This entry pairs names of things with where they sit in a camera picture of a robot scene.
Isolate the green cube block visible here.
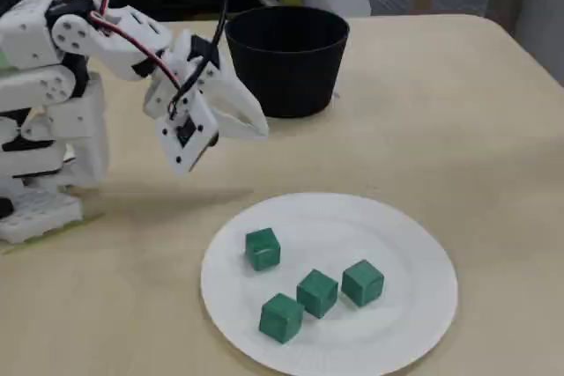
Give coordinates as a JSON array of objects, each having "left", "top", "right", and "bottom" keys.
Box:
[
  {"left": 295, "top": 268, "right": 339, "bottom": 319},
  {"left": 340, "top": 259, "right": 385, "bottom": 307},
  {"left": 244, "top": 226, "right": 282, "bottom": 272},
  {"left": 258, "top": 291, "right": 305, "bottom": 344}
]

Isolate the red white wrist servo wire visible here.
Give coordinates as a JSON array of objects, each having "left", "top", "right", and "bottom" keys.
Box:
[{"left": 87, "top": 0, "right": 182, "bottom": 91}]

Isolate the black pot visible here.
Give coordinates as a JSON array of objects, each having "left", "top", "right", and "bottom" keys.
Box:
[{"left": 224, "top": 5, "right": 352, "bottom": 120}]

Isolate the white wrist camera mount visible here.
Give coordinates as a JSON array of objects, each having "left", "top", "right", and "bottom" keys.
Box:
[{"left": 144, "top": 78, "right": 220, "bottom": 178}]

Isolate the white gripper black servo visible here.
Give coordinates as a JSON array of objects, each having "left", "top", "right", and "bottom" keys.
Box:
[{"left": 165, "top": 28, "right": 270, "bottom": 138}]

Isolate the green tape strip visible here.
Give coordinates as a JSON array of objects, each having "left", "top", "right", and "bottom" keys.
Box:
[{"left": 0, "top": 211, "right": 107, "bottom": 256}]

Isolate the white perforated base plate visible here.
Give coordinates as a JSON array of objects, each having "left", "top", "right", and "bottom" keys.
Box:
[{"left": 0, "top": 188, "right": 85, "bottom": 245}]

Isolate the white paper plate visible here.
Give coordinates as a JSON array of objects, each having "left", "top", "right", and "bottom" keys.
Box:
[{"left": 200, "top": 192, "right": 459, "bottom": 376}]

